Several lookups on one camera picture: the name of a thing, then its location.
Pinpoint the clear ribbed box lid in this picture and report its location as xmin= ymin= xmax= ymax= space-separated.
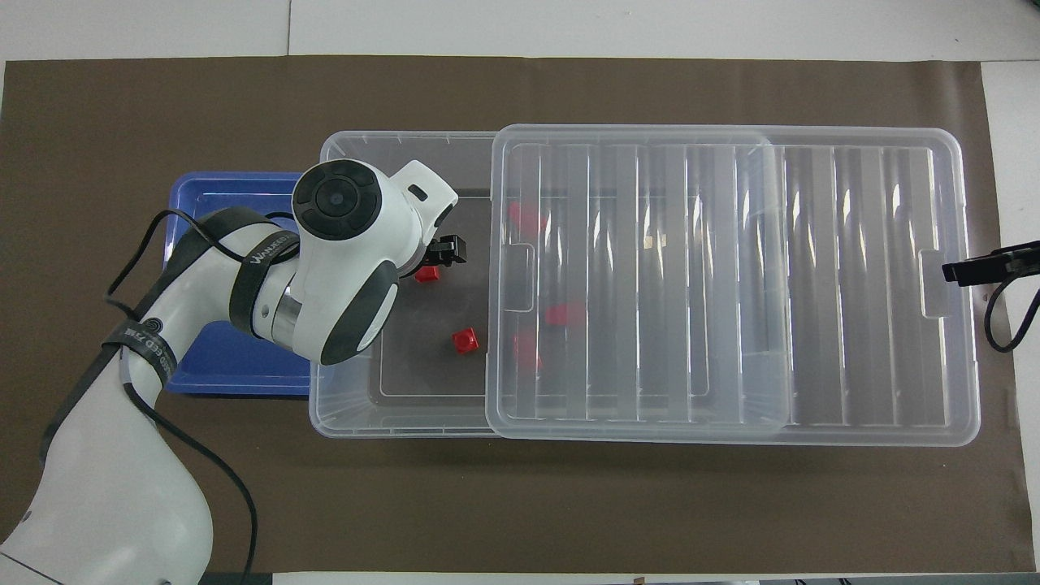
xmin=485 ymin=123 xmax=982 ymax=449

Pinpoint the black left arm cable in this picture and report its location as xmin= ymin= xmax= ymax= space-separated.
xmin=105 ymin=209 xmax=303 ymax=585

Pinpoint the blue plastic tray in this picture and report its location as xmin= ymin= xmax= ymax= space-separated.
xmin=154 ymin=171 xmax=321 ymax=397

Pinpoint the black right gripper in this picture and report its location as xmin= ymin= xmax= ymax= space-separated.
xmin=942 ymin=240 xmax=1040 ymax=288

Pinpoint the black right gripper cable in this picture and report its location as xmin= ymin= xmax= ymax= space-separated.
xmin=984 ymin=272 xmax=1040 ymax=353

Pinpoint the brown table mat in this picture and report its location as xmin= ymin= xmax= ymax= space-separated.
xmin=0 ymin=55 xmax=1035 ymax=574

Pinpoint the clear plastic storage box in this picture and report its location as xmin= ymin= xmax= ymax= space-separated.
xmin=308 ymin=130 xmax=795 ymax=440

